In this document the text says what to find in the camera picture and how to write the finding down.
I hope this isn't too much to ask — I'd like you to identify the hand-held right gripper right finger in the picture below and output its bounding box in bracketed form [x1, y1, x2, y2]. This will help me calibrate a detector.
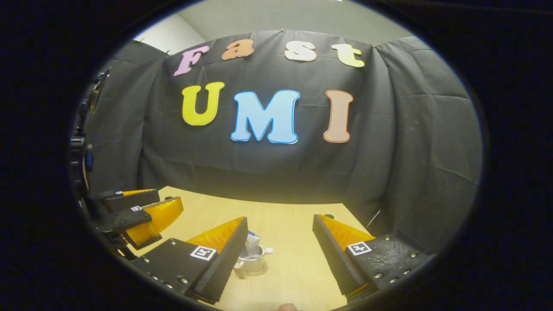
[313, 214, 432, 301]

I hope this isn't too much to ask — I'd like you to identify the white toothpaste tube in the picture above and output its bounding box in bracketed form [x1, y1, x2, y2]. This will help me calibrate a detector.
[245, 231, 262, 255]

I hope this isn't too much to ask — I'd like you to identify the black backdrop cloth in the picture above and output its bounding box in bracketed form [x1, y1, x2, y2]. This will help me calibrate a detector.
[82, 30, 483, 255]

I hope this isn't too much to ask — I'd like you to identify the light wooden desktop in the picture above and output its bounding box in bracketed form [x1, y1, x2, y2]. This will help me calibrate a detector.
[138, 186, 376, 311]

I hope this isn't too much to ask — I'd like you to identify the white cup with wooden handle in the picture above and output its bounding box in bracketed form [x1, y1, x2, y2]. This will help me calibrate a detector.
[234, 244, 268, 279]

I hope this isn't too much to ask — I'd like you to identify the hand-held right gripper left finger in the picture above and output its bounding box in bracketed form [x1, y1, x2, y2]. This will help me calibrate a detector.
[132, 217, 249, 305]

